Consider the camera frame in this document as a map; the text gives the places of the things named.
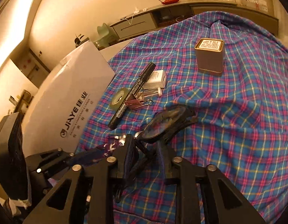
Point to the pink binder clip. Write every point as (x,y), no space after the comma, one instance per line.
(137,101)

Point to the potted plant white pot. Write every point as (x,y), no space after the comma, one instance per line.
(80,39)

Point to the square metal tea tin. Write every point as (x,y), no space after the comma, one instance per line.
(210,56)

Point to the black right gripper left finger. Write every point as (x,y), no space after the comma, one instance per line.
(110,177)

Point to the green plastic child chair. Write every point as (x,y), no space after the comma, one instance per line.
(107,37)

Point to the white cardboard storage box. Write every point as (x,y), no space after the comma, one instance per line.
(65,100)

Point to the grey tv cabinet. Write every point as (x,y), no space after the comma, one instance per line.
(161,16)

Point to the green tape roll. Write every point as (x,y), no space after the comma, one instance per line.
(118,99)

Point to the white usb power adapter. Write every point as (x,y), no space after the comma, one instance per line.
(157,80)

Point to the blue pink plaid cloth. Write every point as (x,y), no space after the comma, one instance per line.
(243,115)

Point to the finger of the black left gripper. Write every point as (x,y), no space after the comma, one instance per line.
(91,156)
(49,162)

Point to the silver horned keychain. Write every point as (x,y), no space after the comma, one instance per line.
(115,141)

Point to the red tray on cabinet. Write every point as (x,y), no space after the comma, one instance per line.
(168,2)

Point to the black sunglasses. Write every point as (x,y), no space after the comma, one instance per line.
(167,123)

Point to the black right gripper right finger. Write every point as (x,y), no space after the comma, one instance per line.
(180,172)

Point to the white organizer box on cabinet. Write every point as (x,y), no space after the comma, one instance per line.
(256,4)

